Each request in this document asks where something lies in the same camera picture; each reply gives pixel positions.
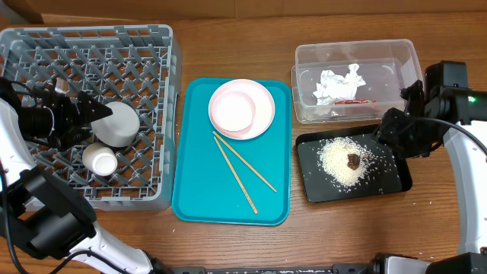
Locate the pile of rice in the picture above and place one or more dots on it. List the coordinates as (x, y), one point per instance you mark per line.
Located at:
(332, 159)

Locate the grey shallow bowl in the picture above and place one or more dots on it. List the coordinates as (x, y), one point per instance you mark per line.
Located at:
(118, 129)

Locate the clear plastic bin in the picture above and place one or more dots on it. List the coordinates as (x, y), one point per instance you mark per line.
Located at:
(387, 66)

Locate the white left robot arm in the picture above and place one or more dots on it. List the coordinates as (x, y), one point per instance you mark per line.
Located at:
(40, 214)

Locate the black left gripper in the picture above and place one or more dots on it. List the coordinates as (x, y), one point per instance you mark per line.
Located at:
(76, 122)

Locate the large white round plate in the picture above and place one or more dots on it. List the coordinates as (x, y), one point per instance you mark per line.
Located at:
(265, 107)

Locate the white napkin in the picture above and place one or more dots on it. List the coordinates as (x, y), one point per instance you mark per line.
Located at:
(333, 88)

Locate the teal plastic tray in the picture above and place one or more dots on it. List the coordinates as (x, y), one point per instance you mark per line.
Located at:
(205, 189)

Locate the red snack wrapper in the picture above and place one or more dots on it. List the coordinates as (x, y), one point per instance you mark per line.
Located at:
(355, 101)

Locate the brown food scrap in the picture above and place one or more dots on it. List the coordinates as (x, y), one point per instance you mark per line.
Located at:
(353, 161)

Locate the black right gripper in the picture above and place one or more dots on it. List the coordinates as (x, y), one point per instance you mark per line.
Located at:
(398, 132)

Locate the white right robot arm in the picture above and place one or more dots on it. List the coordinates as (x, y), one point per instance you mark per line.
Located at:
(453, 117)

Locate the grey plastic dish rack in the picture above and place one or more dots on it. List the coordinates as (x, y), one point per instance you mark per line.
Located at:
(138, 65)

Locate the pink bowl with rice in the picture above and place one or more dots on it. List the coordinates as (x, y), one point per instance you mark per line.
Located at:
(232, 111)

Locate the wooden chopstick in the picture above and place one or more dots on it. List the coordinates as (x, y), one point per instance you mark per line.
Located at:
(242, 187)
(263, 179)

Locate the white paper cup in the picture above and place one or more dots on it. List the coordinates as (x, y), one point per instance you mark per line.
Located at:
(99, 159)

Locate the black plastic tray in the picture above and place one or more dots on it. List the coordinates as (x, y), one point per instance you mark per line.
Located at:
(388, 174)

